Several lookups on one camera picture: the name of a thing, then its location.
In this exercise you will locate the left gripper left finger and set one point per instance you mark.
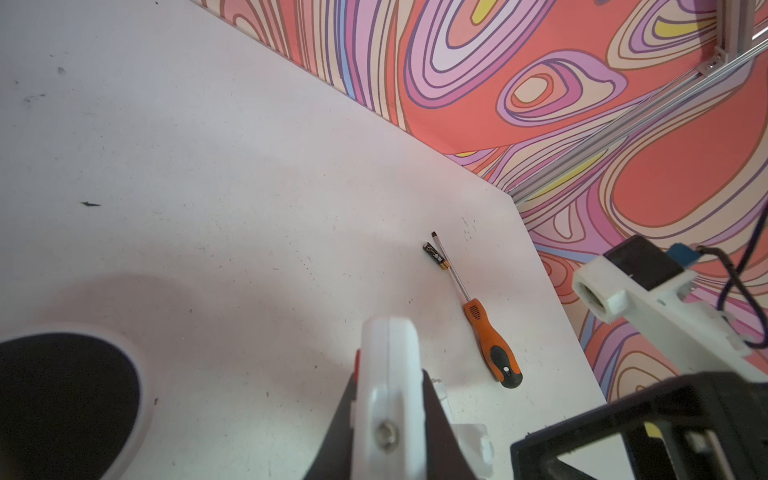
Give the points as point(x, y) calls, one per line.
point(334, 457)

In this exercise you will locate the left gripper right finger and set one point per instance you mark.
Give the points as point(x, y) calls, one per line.
point(445, 460)

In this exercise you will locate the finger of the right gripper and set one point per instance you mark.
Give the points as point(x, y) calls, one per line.
point(699, 426)

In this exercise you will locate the orange handled screwdriver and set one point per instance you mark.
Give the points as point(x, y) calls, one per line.
point(496, 352)

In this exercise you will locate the white remote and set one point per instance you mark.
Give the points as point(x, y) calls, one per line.
point(389, 436)

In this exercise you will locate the AAA battery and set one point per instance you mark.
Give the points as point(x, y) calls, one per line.
point(436, 256)

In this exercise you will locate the pink round speaker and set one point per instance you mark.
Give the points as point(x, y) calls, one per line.
point(76, 403)

